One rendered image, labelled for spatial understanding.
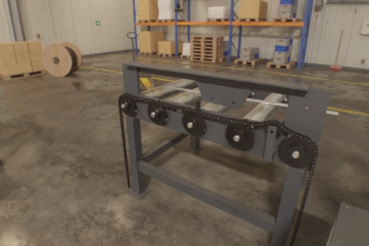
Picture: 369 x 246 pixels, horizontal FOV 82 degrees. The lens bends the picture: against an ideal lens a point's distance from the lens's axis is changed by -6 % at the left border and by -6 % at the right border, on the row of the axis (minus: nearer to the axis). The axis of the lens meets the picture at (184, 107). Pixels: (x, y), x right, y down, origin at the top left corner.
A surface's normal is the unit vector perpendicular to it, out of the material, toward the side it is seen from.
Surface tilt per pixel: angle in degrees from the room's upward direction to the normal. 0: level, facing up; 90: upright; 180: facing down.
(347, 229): 0
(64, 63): 90
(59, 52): 90
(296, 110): 90
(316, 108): 90
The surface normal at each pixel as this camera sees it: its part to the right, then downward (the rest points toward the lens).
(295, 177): -0.57, 0.28
